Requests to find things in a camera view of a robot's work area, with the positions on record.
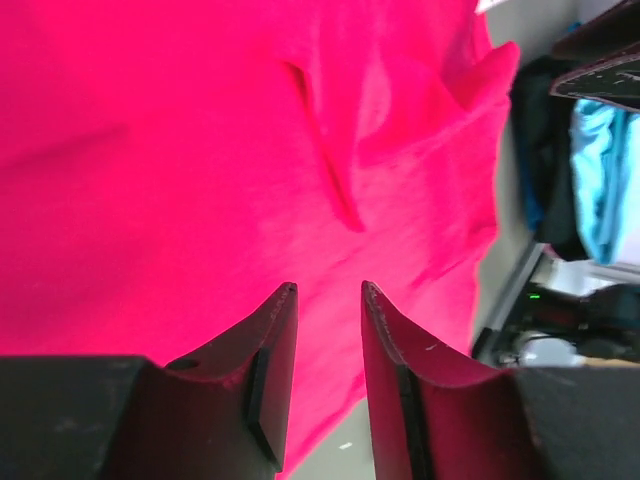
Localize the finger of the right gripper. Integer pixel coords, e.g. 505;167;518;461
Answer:
550;54;639;113
552;1;639;61

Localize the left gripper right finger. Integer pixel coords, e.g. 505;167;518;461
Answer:
361;282;639;480

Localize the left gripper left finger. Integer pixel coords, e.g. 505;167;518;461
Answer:
1;283;298;479

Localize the red t shirt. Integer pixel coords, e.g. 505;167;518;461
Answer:
1;1;520;474

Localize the folded light blue t shirt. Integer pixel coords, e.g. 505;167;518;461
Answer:
569;99;639;265

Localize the folded black t shirt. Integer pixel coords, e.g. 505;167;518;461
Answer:
510;55;588;261

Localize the aluminium frame rail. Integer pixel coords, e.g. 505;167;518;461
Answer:
471;243;639;368

